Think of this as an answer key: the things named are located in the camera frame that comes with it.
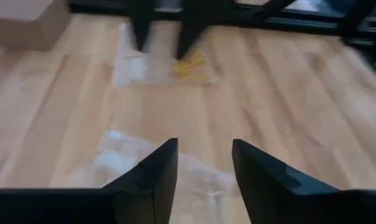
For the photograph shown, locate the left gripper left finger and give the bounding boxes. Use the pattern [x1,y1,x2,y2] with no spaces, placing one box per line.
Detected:
[0,138,179,224]

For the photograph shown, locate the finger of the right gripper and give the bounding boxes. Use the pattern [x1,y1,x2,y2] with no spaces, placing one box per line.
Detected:
[177,17,208,60]
[131,17,152,52]

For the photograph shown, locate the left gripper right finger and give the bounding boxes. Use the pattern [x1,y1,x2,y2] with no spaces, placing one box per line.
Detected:
[232,139,376,224]

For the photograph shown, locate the yellow rubber band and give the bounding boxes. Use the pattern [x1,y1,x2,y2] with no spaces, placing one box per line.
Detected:
[172,49,209,80]

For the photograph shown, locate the clear plastic zip bag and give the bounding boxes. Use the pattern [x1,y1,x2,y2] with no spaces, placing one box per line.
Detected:
[49,129,241,224]
[114,23,218,88]

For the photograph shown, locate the small cardboard box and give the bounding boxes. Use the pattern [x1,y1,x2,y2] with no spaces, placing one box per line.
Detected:
[0,0,71,52]

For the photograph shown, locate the black aluminium table frame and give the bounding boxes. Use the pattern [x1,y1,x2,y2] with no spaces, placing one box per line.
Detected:
[68,0,376,86]

